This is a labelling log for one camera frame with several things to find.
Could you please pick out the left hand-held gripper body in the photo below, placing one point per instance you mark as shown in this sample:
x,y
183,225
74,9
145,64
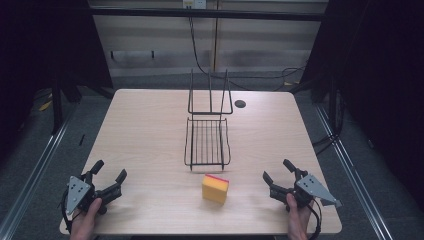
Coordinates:
x,y
79,193

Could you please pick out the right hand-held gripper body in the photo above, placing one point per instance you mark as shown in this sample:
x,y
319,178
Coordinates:
x,y
310,188

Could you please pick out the person's left hand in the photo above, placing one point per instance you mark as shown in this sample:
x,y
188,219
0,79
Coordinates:
x,y
85,220

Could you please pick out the person's right hand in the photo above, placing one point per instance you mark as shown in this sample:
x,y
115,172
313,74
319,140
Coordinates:
x,y
297,220

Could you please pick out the small black stick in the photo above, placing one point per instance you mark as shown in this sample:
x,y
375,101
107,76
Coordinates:
x,y
81,140

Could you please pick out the yellow sponge with red layer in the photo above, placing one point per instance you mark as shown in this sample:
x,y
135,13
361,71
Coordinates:
x,y
215,190

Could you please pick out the black stand leg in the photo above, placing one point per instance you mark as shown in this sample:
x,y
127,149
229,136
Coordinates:
x,y
56,106

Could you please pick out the black table grommet hole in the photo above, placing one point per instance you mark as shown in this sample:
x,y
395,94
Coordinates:
x,y
240,103

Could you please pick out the yellow floor tape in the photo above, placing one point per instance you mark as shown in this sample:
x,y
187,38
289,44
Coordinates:
x,y
45,105

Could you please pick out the dark curtain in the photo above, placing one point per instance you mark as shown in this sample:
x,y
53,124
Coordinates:
x,y
383,66

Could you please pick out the metal floor rail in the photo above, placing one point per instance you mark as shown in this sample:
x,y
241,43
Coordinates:
x,y
353,180
30,186

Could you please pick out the brown vertical wall strip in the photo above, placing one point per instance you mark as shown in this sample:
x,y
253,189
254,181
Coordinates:
x,y
216,36

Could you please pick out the black horizontal frame bar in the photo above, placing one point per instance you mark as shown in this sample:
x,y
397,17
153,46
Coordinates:
x,y
206,14

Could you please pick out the white wall power outlet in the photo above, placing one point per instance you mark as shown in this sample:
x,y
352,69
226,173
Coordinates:
x,y
194,3

